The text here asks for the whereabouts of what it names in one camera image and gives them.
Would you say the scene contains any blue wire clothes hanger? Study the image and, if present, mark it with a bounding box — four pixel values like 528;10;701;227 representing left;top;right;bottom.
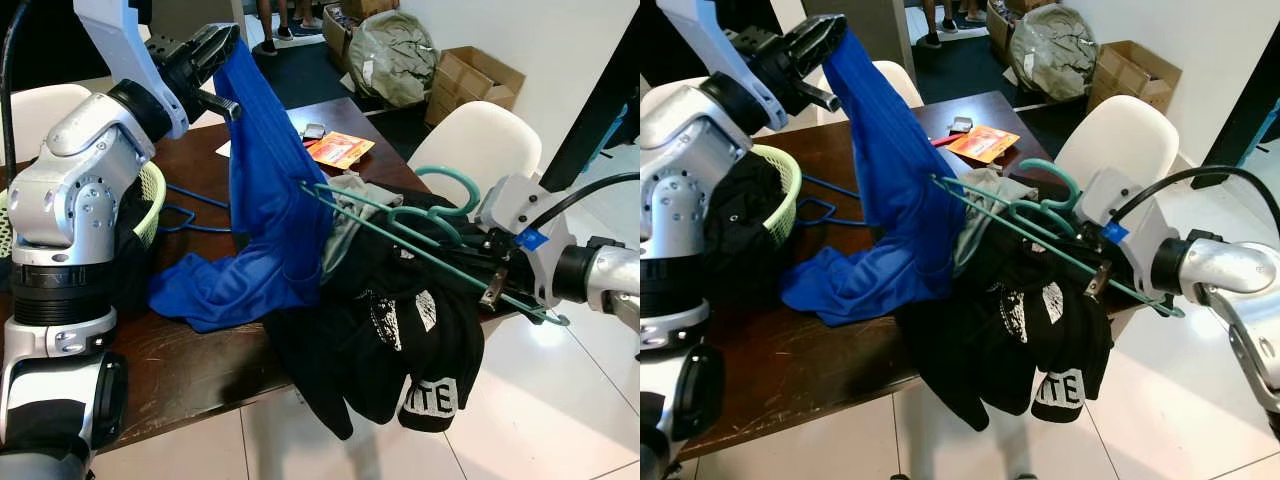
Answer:
795;175;871;228
150;182;241;234

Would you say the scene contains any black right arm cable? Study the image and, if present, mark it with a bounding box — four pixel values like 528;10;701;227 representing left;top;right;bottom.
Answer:
520;172;641;239
1110;165;1280;226

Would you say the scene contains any orange packet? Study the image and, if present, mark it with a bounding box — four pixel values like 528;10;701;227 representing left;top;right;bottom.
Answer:
945;126;1021;164
304;130;377;170

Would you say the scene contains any black garment with white print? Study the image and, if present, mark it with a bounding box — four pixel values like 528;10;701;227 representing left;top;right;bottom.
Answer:
265;195;488;441
895;190;1116;433

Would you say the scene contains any olive green bag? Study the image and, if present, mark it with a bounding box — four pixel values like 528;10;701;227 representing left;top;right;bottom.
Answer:
346;9;442;109
1008;4;1099;103

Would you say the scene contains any black door frame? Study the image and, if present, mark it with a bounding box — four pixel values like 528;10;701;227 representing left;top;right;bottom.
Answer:
540;0;641;193
1190;45;1280;191

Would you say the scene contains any light green laundry basket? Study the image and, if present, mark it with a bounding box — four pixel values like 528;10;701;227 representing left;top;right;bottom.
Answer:
745;143;804;236
0;160;168;253

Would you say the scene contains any teal plastic clothes hanger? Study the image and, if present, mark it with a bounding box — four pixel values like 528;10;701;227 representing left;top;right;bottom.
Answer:
298;165;573;328
930;158;1186;319

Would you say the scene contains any dark wooden table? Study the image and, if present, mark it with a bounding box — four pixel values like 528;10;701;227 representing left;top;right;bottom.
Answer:
676;92;1146;463
0;97;533;456

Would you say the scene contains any royal blue garment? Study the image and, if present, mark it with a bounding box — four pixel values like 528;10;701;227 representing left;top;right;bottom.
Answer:
780;30;966;328
148;40;333;334

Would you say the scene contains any stacked cardboard box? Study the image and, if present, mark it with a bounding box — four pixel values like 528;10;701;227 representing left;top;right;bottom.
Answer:
321;0;401;73
985;0;1031;66

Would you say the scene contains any open cardboard box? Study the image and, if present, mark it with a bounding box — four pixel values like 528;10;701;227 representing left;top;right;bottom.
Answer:
1090;40;1183;114
424;45;527;127

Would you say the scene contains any grey garment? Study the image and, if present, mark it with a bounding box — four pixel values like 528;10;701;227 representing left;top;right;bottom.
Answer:
322;175;379;276
950;168;1011;271

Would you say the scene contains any plain black garment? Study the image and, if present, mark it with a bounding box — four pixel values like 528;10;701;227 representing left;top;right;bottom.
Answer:
110;180;166;316
700;150;793;313

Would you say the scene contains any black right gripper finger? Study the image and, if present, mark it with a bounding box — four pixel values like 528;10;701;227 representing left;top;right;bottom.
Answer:
405;218;471;256
1015;212;1076;251

